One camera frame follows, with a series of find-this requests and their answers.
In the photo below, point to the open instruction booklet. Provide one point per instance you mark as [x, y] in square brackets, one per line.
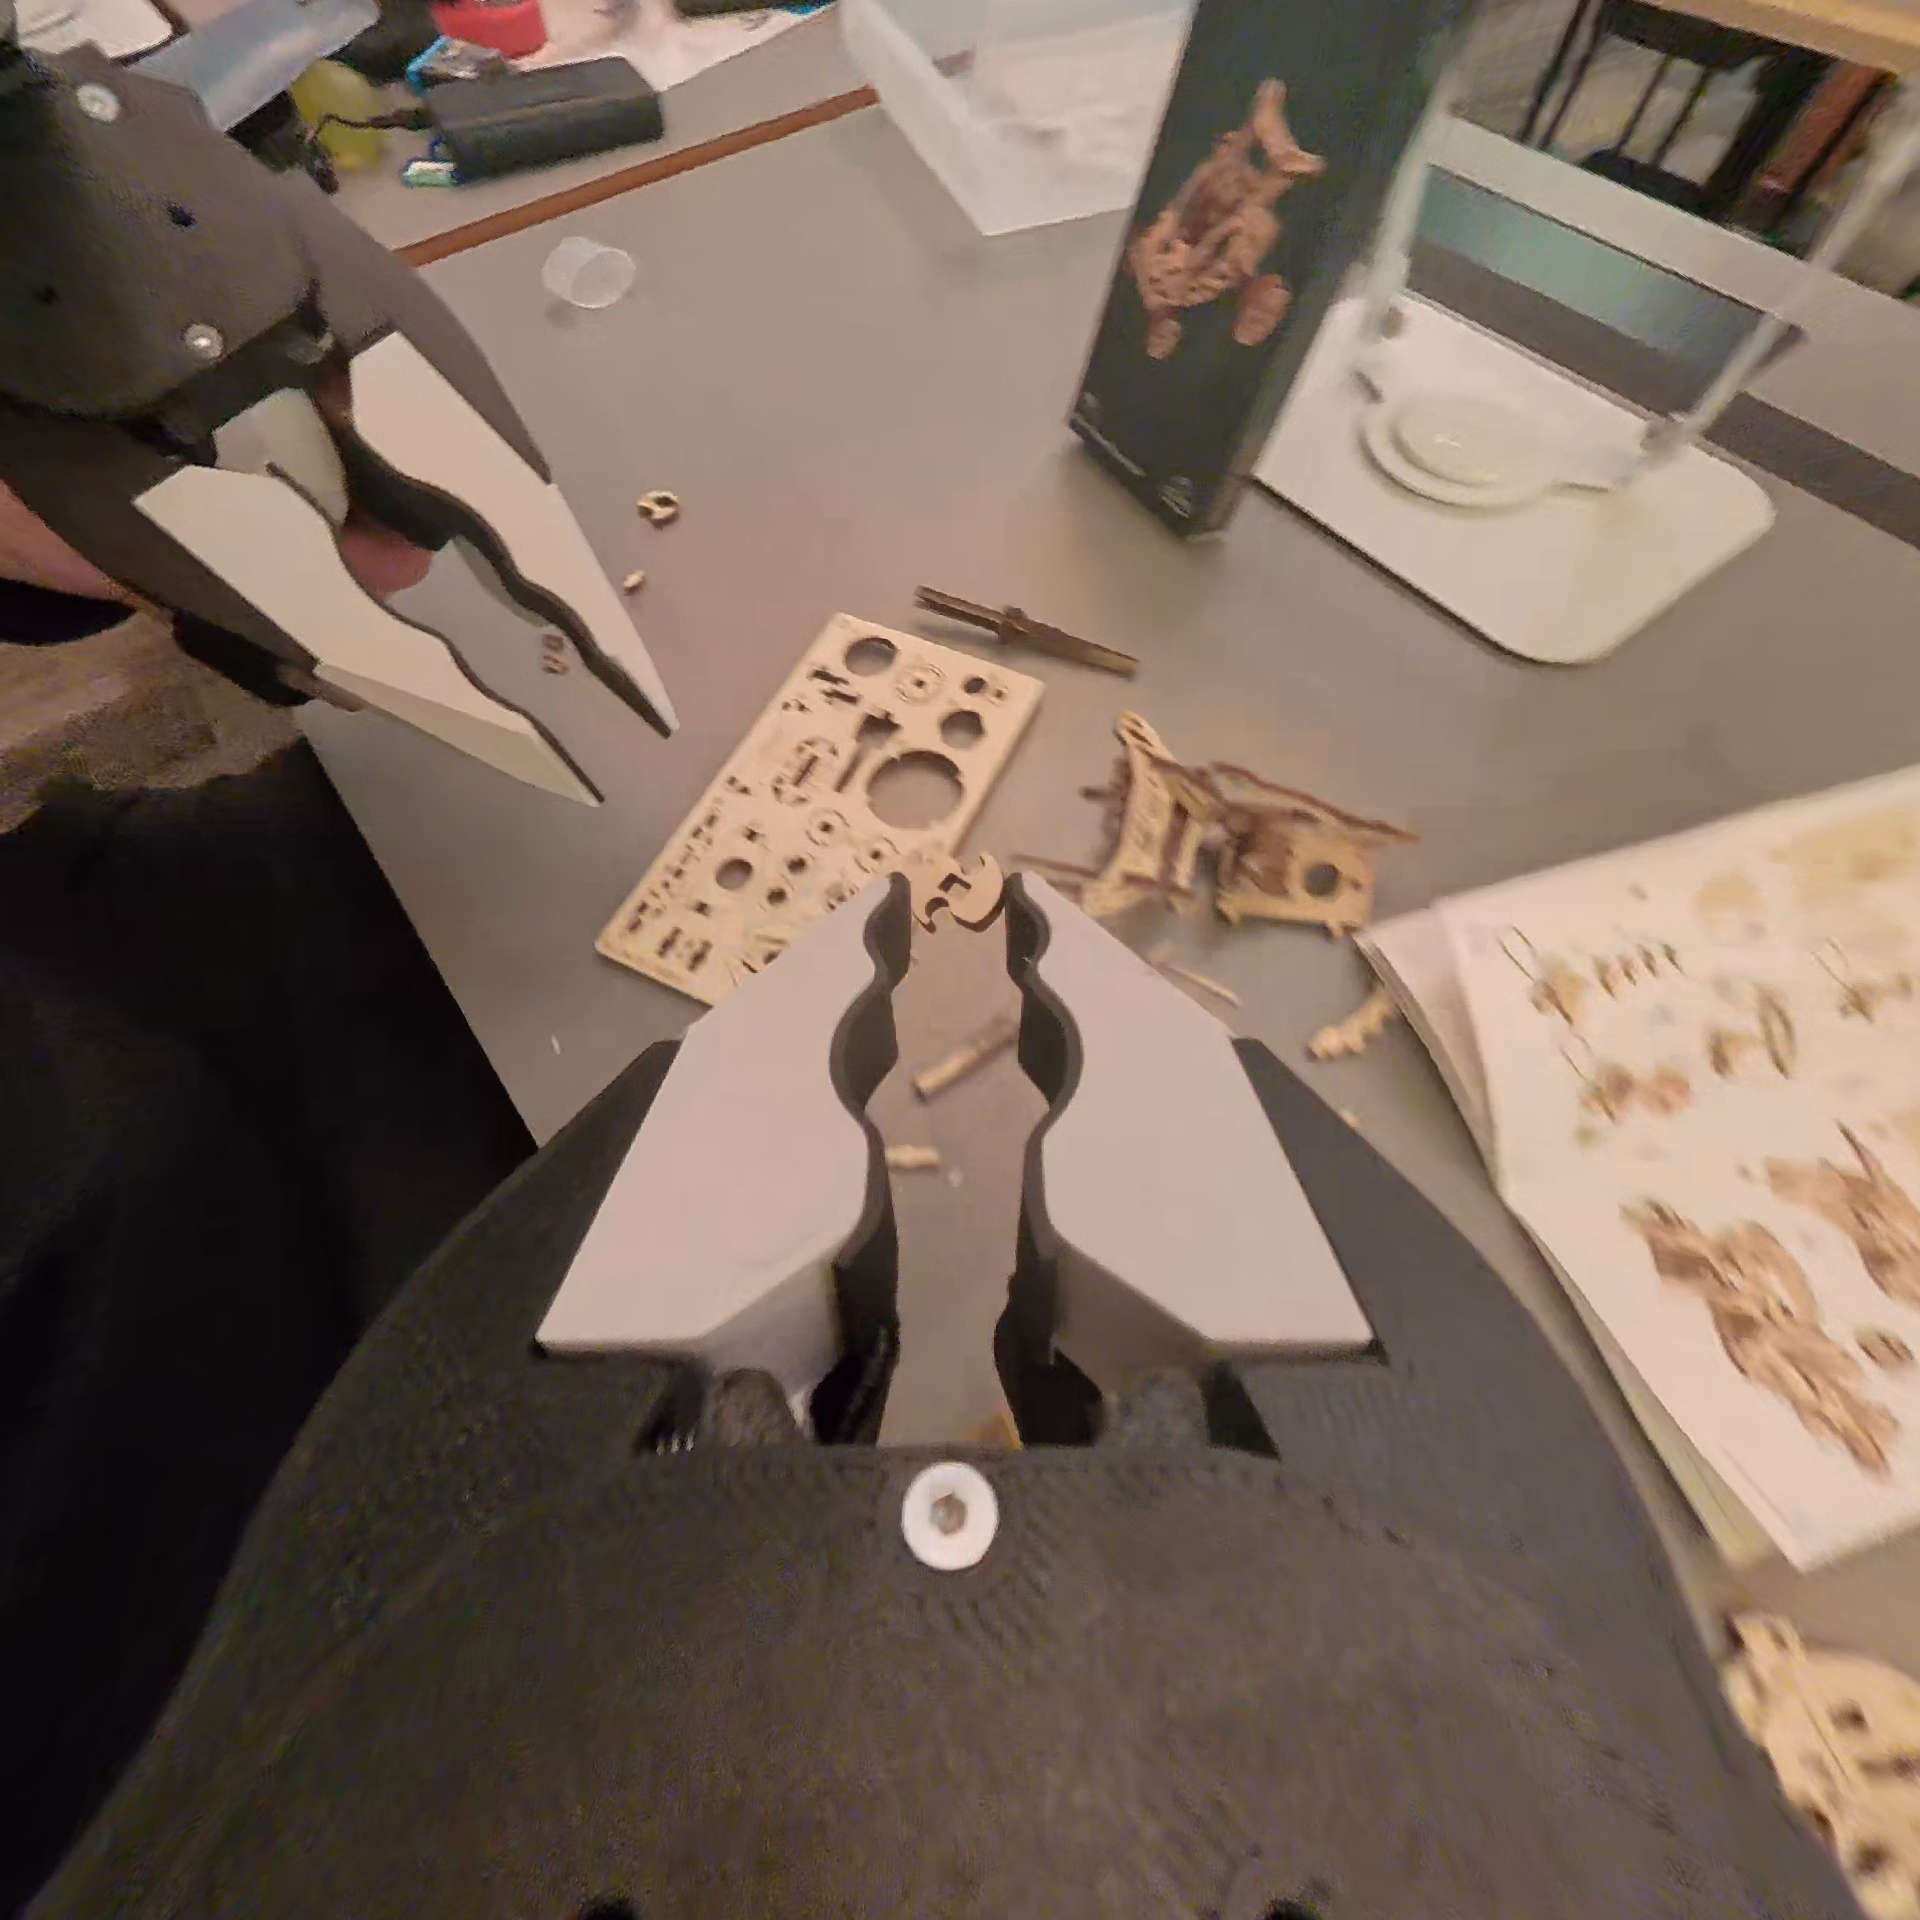
[1651, 990]

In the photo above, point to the dark green model box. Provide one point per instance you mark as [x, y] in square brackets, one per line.
[1243, 375]

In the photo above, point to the wavy wooden strip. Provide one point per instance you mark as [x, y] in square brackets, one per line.
[1350, 1027]

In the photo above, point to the punched wooden parts sheet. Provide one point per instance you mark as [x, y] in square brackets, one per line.
[779, 720]

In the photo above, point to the round wooden clip part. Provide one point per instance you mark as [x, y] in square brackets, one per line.
[656, 509]

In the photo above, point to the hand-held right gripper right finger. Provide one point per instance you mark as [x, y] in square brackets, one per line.
[1200, 1200]

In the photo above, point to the flat wooden car body panel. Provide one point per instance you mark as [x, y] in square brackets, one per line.
[1830, 1741]

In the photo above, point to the clear plastic container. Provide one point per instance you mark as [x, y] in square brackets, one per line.
[1020, 120]

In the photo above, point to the thin wooden stick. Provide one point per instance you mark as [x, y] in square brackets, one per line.
[1200, 983]

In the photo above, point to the partly built wooden model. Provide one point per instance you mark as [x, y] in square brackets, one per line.
[1155, 840]

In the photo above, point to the small clear plastic cup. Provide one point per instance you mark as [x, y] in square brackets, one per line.
[588, 272]

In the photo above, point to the white document stand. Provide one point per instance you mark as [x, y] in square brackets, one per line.
[1622, 569]

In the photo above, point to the person's left hand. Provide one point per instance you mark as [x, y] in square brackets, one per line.
[59, 541]

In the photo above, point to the wooden hub disc part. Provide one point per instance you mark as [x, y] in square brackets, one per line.
[960, 891]

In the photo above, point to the yellow-green object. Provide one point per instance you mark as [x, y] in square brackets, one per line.
[340, 113]

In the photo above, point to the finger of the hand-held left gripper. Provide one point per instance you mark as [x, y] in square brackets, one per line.
[254, 555]
[495, 481]

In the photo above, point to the short wooden peg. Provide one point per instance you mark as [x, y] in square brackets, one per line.
[967, 1058]

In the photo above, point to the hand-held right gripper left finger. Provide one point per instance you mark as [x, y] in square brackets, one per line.
[720, 1200]

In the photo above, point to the black pouch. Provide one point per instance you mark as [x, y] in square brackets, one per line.
[546, 120]

